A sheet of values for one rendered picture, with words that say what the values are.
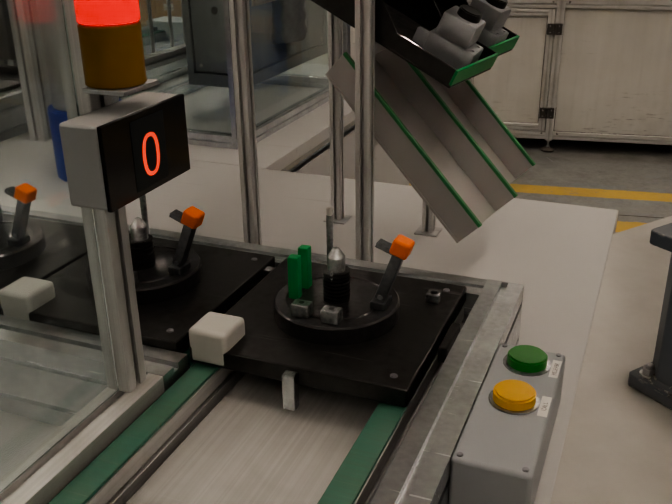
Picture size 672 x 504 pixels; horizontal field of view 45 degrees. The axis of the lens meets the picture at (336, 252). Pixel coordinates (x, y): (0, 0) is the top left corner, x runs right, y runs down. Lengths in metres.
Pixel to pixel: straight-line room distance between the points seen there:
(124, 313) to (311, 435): 0.22
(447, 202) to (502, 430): 0.38
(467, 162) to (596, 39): 3.71
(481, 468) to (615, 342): 0.46
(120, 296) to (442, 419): 0.32
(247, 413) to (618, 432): 0.41
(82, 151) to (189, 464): 0.31
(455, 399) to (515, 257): 0.58
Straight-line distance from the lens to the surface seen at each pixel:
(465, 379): 0.83
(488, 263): 1.32
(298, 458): 0.79
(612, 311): 1.21
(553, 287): 1.26
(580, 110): 4.91
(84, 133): 0.67
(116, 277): 0.77
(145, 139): 0.71
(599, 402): 1.01
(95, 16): 0.68
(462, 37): 1.03
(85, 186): 0.69
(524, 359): 0.85
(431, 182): 1.05
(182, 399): 0.83
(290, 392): 0.82
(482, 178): 1.16
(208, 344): 0.86
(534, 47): 4.83
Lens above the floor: 1.40
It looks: 24 degrees down
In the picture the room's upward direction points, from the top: 1 degrees counter-clockwise
